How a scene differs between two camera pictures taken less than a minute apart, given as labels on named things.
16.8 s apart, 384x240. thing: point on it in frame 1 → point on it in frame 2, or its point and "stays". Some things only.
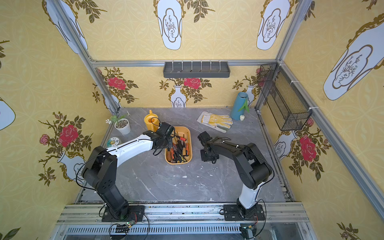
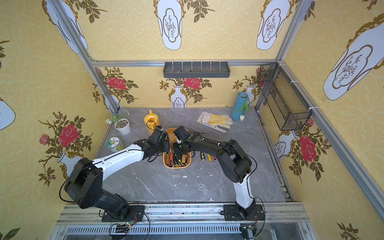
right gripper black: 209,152 → 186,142
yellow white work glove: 220,122 stays
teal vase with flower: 240,106 stays
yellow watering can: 151,120 stays
